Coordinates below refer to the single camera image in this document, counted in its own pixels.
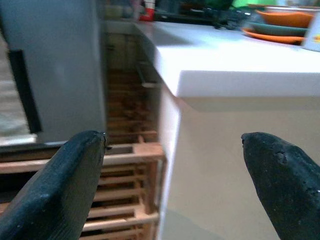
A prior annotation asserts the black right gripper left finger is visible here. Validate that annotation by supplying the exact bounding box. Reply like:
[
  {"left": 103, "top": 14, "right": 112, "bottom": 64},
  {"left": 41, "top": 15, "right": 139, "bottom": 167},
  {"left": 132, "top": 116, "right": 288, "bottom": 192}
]
[{"left": 0, "top": 129, "right": 109, "bottom": 240}]

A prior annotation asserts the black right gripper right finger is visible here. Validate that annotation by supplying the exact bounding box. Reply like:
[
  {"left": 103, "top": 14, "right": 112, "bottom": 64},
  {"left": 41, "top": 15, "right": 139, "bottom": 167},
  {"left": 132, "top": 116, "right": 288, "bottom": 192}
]
[{"left": 240, "top": 131, "right": 320, "bottom": 240}]

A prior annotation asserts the grey mini fridge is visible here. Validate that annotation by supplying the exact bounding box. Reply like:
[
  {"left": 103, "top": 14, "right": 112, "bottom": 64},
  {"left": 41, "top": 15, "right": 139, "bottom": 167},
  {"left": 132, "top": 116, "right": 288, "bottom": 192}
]
[{"left": 0, "top": 0, "right": 108, "bottom": 151}]

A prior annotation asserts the wooden slat pallet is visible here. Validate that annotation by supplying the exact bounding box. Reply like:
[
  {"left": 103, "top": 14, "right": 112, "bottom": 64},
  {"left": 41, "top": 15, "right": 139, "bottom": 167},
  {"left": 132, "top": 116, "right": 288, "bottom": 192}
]
[{"left": 0, "top": 67, "right": 167, "bottom": 240}]

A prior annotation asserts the white kitchen counter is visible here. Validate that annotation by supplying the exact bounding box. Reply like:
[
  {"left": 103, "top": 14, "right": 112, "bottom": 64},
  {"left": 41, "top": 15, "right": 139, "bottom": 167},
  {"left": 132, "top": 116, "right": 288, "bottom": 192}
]
[{"left": 104, "top": 19, "right": 320, "bottom": 240}]

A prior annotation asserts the orange plate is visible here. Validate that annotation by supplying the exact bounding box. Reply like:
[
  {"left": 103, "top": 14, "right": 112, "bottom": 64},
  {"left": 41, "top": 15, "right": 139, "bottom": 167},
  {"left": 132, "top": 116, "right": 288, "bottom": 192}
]
[{"left": 241, "top": 27, "right": 306, "bottom": 45}]

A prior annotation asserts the green plate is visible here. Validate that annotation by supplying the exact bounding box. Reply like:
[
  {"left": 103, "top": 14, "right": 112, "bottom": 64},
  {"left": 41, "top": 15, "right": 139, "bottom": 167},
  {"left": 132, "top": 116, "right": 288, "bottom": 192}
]
[{"left": 248, "top": 21, "right": 308, "bottom": 37}]

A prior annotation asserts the orange bowl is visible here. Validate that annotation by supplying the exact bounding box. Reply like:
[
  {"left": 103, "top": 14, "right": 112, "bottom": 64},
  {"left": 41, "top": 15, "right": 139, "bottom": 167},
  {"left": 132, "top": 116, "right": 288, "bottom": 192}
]
[{"left": 254, "top": 9, "right": 315, "bottom": 28}]

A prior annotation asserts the green plastic basin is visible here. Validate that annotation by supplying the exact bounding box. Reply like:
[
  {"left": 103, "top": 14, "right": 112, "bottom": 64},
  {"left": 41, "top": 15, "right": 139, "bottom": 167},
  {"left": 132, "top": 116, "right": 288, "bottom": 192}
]
[{"left": 179, "top": 0, "right": 251, "bottom": 12}]

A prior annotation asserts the black gas stove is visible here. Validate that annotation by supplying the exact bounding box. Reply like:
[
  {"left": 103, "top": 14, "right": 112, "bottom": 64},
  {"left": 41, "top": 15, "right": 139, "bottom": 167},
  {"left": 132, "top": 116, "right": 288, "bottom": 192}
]
[{"left": 153, "top": 7, "right": 251, "bottom": 31}]

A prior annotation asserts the red white bottle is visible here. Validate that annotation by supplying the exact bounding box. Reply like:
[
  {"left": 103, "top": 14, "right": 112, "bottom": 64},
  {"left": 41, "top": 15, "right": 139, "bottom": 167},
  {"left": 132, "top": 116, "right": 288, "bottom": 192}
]
[{"left": 138, "top": 0, "right": 155, "bottom": 22}]

